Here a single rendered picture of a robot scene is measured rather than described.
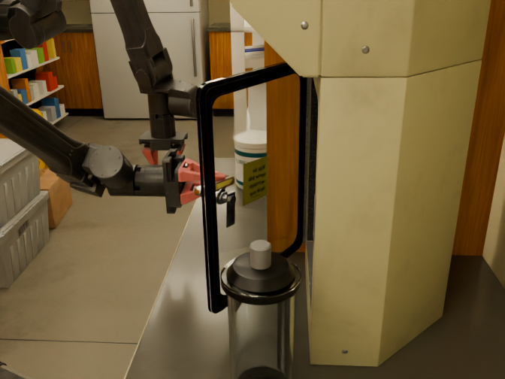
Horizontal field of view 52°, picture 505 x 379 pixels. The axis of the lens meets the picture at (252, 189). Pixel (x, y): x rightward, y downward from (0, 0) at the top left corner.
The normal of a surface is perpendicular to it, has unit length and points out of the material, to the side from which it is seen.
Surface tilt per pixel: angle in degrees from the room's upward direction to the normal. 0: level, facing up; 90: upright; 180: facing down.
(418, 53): 90
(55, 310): 0
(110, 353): 0
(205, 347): 0
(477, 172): 90
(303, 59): 90
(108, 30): 90
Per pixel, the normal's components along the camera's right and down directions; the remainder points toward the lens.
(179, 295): -0.01, -0.92
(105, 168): -0.07, -0.29
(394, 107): -0.07, 0.39
